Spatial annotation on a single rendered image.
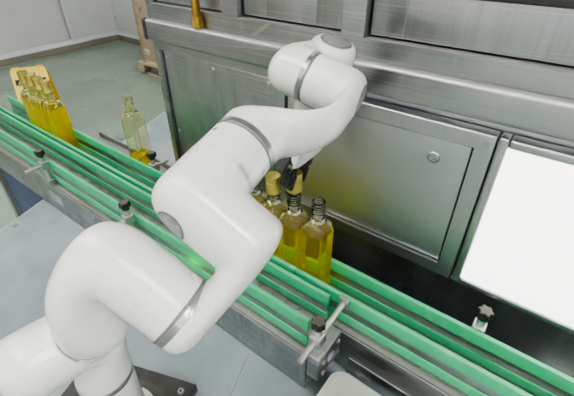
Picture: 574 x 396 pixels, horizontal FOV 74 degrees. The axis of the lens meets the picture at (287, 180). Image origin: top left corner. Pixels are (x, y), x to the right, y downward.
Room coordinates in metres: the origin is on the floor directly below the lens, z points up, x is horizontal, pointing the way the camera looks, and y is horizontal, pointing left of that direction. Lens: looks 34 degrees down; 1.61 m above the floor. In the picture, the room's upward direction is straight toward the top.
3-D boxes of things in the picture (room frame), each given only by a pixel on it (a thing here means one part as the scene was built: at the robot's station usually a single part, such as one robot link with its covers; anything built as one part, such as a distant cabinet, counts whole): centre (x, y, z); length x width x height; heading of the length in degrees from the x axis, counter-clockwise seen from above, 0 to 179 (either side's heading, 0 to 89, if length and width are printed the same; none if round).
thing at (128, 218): (0.77, 0.44, 0.94); 0.07 x 0.04 x 0.13; 143
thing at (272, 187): (0.69, 0.03, 1.14); 0.04 x 0.04 x 0.04
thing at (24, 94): (1.39, 0.97, 1.02); 0.06 x 0.06 x 0.28; 53
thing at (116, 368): (0.38, 0.34, 1.01); 0.13 x 0.10 x 0.16; 134
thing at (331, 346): (0.47, -0.08, 0.85); 0.09 x 0.04 x 0.07; 143
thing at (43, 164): (1.05, 0.81, 0.94); 0.07 x 0.04 x 0.13; 143
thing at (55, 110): (1.28, 0.83, 1.02); 0.06 x 0.06 x 0.28; 53
